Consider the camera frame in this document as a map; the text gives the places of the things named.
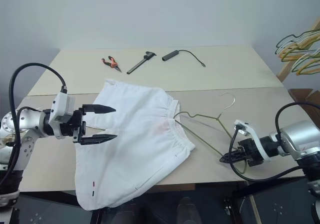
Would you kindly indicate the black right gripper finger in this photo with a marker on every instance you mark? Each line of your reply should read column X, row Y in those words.
column 233, row 157

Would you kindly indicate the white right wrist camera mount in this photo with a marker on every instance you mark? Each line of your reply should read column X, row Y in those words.
column 260, row 146

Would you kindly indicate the black caliper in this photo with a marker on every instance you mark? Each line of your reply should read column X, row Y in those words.
column 137, row 66

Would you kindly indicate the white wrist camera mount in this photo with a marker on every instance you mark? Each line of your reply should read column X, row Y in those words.
column 260, row 146
column 61, row 106

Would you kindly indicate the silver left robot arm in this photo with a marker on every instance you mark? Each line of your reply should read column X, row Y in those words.
column 30, row 119

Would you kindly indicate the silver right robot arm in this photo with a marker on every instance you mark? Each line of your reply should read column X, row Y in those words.
column 297, row 136

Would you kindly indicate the white fabric shorts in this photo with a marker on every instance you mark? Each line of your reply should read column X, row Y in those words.
column 135, row 144

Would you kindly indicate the brown cardboard box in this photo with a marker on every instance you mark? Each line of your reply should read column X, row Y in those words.
column 300, row 94

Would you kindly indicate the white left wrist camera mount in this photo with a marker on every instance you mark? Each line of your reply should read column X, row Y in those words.
column 61, row 106

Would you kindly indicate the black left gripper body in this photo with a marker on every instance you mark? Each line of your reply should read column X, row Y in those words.
column 75, row 126

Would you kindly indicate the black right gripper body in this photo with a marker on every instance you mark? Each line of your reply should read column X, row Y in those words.
column 247, row 144

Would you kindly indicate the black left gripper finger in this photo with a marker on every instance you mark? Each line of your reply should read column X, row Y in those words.
column 100, row 109
column 100, row 139

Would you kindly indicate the red and black pliers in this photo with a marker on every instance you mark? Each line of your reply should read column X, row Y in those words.
column 112, row 63

